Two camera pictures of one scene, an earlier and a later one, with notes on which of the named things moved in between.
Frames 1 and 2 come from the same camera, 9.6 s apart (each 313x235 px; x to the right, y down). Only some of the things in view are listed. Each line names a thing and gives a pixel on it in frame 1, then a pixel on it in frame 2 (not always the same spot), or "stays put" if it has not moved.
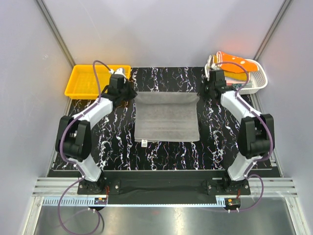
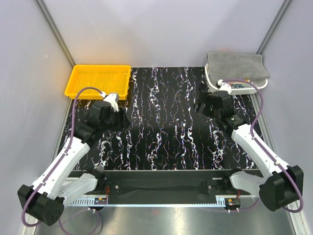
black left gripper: [132, 93] -> [123, 123]
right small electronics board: [232, 203] stays put
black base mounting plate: [165, 184] stays put
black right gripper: [201, 91] -> [206, 98]
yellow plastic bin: [82, 84] stays put
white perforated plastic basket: [258, 79] stays put
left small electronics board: [99, 200] stays put
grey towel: [167, 116] -> [228, 65]
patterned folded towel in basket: [240, 85] stays put
